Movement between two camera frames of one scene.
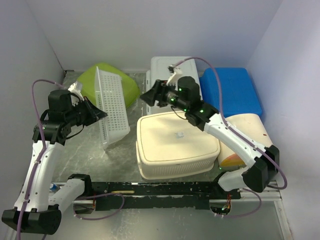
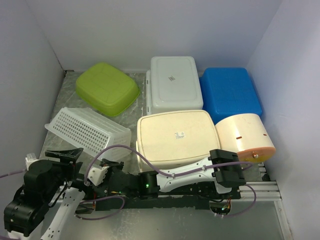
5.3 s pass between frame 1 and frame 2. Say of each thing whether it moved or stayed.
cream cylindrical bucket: stayed
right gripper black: moved
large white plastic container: stayed
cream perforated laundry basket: stayed
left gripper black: moved
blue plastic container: stayed
